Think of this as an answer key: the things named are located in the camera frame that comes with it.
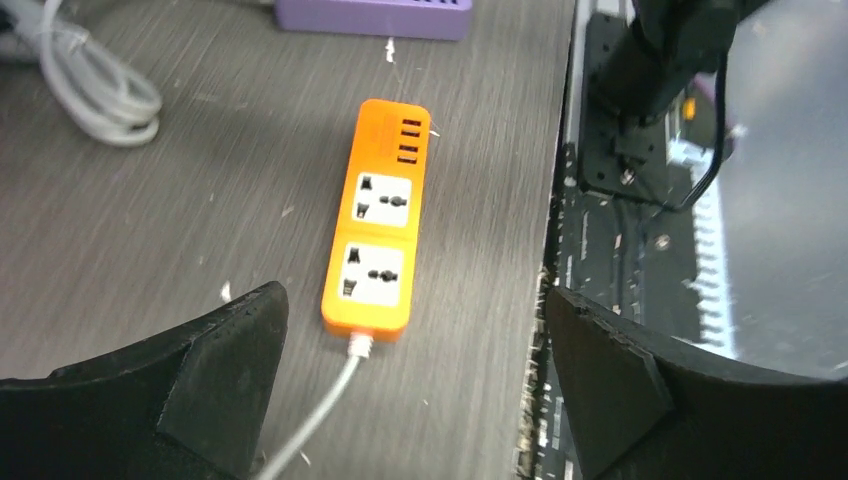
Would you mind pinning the orange power strip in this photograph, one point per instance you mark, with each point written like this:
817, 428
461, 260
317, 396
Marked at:
370, 276

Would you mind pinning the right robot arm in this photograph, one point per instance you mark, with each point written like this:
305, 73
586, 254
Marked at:
665, 46

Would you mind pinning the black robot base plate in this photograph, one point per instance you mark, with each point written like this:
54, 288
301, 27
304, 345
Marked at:
670, 275

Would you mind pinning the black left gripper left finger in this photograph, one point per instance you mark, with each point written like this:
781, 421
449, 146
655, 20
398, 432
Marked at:
187, 403

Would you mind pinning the purple power strip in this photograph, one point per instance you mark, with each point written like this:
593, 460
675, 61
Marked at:
436, 20

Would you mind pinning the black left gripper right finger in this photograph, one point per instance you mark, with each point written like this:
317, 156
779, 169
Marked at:
644, 405

